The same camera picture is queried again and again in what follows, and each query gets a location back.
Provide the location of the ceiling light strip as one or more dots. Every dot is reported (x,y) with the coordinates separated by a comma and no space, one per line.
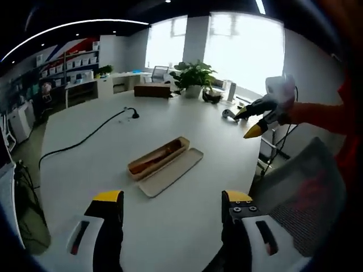
(85,22)
(260,7)

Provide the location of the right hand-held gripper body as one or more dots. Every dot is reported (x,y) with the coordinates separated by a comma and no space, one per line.
(280,89)

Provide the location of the white cabinet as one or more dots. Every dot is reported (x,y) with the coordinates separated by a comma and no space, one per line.
(21,122)

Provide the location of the beige cutlery case lid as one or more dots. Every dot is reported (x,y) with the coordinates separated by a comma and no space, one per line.
(170,178)

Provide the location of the row of white storage bins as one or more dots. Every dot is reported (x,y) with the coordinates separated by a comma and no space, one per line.
(71,63)

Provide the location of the long white desk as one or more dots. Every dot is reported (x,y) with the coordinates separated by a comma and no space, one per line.
(85,88)

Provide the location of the large green potted plant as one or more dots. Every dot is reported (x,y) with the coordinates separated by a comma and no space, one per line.
(195,75)

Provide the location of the brown cardboard box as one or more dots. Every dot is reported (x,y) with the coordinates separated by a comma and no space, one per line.
(151,91)

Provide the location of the white slatted device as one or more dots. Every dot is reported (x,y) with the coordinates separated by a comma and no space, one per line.
(232,91)

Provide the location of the metal shelf rack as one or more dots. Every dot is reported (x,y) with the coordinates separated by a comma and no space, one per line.
(71,61)

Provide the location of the white handheld controller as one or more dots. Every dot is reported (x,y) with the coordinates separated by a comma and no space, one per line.
(227,113)

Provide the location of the person in red shirt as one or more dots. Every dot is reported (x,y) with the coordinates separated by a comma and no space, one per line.
(347,141)

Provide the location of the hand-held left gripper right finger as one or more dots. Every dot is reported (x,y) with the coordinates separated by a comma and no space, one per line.
(236,226)

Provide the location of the small green potted plant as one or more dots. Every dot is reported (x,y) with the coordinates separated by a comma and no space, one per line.
(105,71)

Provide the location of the beige cutlery case base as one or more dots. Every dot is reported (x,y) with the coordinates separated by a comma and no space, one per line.
(158,167)

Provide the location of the grey mesh office chair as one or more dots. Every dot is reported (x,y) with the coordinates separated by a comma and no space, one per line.
(306,192)

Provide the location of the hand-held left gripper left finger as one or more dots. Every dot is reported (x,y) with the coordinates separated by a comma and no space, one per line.
(107,218)

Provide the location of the grey framed office chair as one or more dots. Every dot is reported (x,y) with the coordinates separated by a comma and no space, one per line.
(160,74)

